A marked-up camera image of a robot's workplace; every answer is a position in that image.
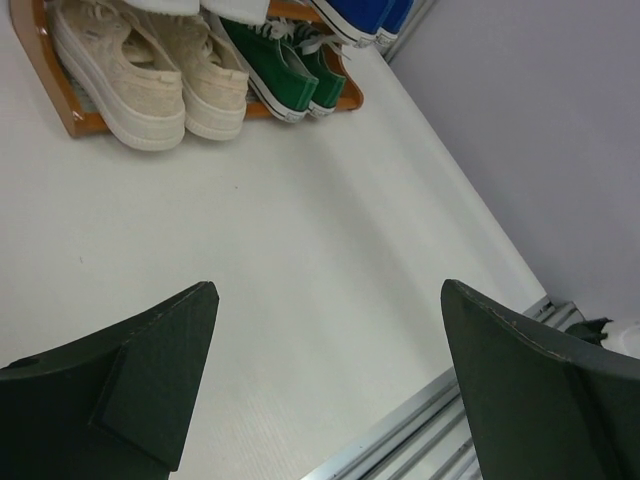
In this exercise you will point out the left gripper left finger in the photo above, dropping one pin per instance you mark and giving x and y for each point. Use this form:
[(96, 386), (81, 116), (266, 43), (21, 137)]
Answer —
[(115, 404)]

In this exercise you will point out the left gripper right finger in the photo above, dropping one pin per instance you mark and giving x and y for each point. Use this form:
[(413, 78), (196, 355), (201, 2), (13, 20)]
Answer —
[(540, 403)]

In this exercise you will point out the beige sneaker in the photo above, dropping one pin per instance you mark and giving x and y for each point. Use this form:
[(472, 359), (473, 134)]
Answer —
[(215, 83), (125, 72)]

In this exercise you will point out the green sneaker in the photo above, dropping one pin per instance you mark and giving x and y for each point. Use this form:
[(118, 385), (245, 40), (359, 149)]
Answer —
[(277, 75), (320, 75)]

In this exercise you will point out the black white-striped sneaker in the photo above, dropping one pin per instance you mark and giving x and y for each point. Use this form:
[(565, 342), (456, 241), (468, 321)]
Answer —
[(249, 12), (167, 7)]

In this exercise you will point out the blue sneaker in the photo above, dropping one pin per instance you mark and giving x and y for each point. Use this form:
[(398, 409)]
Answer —
[(392, 24), (355, 22)]

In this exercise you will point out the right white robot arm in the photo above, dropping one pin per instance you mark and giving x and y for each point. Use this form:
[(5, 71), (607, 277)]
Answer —
[(620, 336)]

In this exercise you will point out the orange wooden shoe shelf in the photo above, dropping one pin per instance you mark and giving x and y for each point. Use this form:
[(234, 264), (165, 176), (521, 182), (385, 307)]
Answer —
[(76, 111)]

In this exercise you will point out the aluminium rail base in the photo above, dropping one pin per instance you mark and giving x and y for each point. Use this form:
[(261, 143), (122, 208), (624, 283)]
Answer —
[(426, 437)]

